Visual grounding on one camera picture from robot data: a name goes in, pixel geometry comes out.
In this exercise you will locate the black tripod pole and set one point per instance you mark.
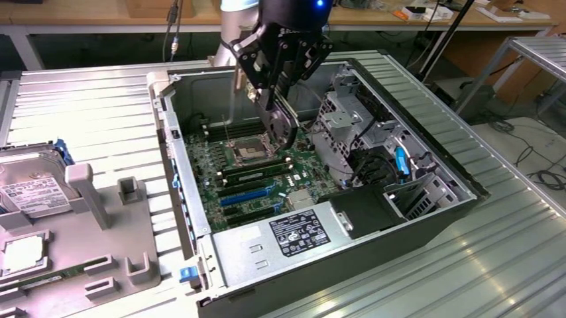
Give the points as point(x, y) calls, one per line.
point(446, 36)

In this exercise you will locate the silver hard disk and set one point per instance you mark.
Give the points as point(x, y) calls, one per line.
point(31, 192)

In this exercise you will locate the brown wooden cabinet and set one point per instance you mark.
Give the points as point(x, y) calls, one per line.
point(477, 49)

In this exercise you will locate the silver CPU chip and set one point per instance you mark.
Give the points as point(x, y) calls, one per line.
point(21, 255)

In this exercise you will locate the grey parts rack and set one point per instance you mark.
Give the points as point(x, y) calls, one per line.
point(88, 245)

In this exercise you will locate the silver disk bay cage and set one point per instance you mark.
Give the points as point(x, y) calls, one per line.
point(340, 119)

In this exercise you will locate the silver chipset heatsink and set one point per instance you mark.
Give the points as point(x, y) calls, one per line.
point(302, 199)

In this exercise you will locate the open black PC case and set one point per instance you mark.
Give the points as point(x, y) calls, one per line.
point(442, 139)

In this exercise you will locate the blue expansion slot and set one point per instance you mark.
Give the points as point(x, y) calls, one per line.
point(243, 198)

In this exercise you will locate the black fan graphics card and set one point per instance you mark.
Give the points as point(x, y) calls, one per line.
point(280, 126)

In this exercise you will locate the long black expansion slot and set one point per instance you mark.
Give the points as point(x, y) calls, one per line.
point(247, 212)
point(239, 189)
point(247, 221)

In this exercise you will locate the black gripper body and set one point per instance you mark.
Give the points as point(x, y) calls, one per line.
point(291, 15)

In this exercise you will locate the white booklet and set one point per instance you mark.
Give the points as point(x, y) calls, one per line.
point(499, 15)

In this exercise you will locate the orange white small box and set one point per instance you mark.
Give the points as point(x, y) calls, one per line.
point(415, 14)

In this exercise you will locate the blue disk carrier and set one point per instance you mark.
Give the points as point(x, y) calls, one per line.
point(61, 152)

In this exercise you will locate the wooden desk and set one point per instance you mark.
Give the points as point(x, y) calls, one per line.
point(88, 16)

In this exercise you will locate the silver power supply unit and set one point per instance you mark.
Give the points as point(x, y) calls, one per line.
point(247, 245)

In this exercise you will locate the blue case latch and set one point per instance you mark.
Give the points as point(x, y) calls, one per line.
point(186, 274)

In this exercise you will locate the thin locking lever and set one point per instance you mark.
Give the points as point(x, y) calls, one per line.
point(227, 132)

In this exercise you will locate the green motherboard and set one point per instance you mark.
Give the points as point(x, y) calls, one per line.
point(304, 162)

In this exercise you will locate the black plastic air shroud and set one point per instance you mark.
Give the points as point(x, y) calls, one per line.
point(362, 208)

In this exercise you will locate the green RAM stick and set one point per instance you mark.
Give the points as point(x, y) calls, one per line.
point(52, 276)
point(256, 175)

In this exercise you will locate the perforated metal bracket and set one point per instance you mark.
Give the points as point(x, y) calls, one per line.
point(425, 195)

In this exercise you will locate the aluminium frame table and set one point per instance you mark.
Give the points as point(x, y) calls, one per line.
point(547, 53)

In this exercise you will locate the CPU socket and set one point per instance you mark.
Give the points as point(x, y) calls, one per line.
point(244, 150)

